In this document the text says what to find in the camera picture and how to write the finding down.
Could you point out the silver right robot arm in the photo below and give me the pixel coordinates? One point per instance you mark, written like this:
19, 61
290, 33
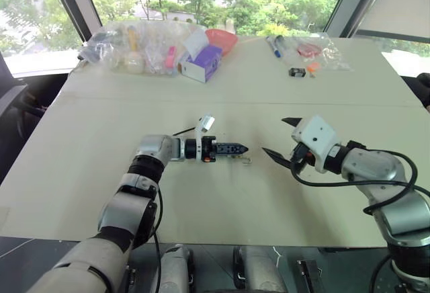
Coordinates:
373, 168

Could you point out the clear plastic bag pile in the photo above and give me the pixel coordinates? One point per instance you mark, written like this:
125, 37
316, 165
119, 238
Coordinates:
151, 37

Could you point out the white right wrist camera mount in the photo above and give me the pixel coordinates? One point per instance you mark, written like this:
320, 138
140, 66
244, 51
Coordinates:
315, 131

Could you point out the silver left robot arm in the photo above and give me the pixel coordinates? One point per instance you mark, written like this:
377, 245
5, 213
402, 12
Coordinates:
121, 212

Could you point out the blue marker pen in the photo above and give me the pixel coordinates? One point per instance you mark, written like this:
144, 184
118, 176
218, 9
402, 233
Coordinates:
273, 47

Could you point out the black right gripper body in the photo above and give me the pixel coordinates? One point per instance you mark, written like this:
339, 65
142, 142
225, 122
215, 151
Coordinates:
300, 154

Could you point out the black flat bracket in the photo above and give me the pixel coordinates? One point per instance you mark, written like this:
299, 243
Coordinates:
310, 276

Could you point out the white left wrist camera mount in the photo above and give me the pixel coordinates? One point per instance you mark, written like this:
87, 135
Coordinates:
206, 123

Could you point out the clear bag with red item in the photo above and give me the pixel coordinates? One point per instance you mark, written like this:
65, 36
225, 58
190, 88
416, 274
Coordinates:
331, 52

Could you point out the white roller blind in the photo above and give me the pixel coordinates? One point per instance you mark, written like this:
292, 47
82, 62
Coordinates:
399, 10

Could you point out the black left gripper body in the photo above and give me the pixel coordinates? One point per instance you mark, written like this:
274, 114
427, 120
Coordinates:
209, 148

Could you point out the yellow wooden stick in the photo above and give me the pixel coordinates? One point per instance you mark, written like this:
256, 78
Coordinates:
132, 37

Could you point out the small orange item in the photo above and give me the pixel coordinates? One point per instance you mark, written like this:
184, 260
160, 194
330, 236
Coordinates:
313, 68

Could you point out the red plastic bowl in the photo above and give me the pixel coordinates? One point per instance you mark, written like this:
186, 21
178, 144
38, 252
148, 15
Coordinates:
223, 41

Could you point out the silver rounded leg cover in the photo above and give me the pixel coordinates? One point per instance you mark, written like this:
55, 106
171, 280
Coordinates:
257, 269

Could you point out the black office chair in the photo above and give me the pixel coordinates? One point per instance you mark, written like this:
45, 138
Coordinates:
16, 105

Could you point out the pink small item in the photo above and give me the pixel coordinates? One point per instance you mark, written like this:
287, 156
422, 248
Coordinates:
170, 57

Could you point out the small black box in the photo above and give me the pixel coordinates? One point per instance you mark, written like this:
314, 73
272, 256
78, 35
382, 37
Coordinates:
297, 72

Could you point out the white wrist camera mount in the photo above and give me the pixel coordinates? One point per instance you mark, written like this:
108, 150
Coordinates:
315, 131
206, 123

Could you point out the purple and white box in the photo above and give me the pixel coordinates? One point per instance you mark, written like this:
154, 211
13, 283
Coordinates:
201, 66

